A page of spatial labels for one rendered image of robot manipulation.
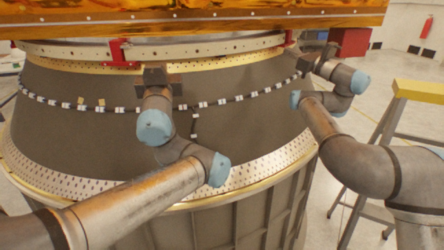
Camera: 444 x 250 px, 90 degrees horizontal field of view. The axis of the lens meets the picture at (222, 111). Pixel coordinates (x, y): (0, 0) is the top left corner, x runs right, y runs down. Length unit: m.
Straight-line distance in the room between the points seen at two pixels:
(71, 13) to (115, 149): 0.52
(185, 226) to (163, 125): 0.68
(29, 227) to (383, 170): 0.56
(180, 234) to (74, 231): 0.84
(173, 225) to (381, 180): 0.82
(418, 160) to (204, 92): 0.69
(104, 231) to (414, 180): 0.54
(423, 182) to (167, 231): 0.91
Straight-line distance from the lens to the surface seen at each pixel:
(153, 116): 0.51
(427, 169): 0.60
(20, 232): 0.33
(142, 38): 0.93
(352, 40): 1.30
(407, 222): 0.62
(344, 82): 0.86
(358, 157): 0.55
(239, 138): 0.98
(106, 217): 0.36
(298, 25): 1.09
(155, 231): 1.14
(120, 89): 0.97
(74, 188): 1.12
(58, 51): 1.08
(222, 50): 0.92
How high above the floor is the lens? 1.90
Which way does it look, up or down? 28 degrees down
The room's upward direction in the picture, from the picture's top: straight up
